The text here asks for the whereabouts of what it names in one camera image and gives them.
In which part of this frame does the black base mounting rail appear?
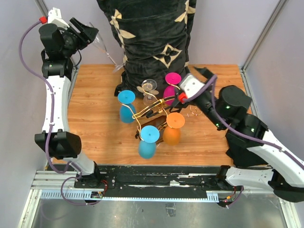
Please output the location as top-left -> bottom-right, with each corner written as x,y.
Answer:
65,163 -> 240,198

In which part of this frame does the magenta wine glass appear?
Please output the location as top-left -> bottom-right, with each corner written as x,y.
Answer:
163,72 -> 181,98

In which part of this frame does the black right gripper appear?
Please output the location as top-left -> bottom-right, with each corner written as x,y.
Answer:
171,65 -> 226,128

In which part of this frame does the clear wine glass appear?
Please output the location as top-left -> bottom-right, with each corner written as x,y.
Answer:
142,79 -> 157,106
90,32 -> 124,73

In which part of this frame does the black floral plush blanket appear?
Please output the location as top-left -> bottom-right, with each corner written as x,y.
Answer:
97,0 -> 197,98

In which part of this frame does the blue wine glass front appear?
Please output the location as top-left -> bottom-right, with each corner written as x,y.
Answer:
138,125 -> 160,159

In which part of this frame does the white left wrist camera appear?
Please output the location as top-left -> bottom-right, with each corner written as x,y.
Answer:
39,7 -> 70,29

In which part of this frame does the gold wire wine glass rack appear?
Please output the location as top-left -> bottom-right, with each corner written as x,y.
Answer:
133,85 -> 191,139

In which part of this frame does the blue wine glass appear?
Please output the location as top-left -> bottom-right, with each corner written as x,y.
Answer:
118,90 -> 136,124
138,125 -> 160,159

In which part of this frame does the orange wine glass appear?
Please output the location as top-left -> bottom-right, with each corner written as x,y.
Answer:
162,113 -> 185,145

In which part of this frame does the black cloth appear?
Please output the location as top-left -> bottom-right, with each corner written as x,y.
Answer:
225,131 -> 268,167

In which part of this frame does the aluminium frame post right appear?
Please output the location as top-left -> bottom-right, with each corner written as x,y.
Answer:
241,0 -> 289,71

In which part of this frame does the aluminium frame post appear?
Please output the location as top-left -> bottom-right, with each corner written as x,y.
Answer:
241,0 -> 289,71
35,0 -> 78,71

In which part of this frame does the blue wine glass left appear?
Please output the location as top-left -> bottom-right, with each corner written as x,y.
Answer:
118,90 -> 136,124

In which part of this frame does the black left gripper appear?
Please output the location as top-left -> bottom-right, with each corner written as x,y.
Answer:
60,18 -> 98,57

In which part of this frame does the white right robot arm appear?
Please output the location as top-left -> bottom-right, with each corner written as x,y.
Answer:
173,67 -> 304,203

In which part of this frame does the clear wine glass back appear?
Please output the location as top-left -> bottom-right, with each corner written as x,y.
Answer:
142,79 -> 157,106

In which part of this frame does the aluminium frame post left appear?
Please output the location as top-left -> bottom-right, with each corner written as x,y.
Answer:
35,0 -> 78,71

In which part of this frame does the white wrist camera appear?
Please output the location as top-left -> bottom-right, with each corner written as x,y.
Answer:
178,73 -> 205,104
39,7 -> 70,29

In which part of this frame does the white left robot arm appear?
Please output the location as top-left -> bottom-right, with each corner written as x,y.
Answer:
34,18 -> 102,188

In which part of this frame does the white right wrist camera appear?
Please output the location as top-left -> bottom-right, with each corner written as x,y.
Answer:
178,73 -> 205,104

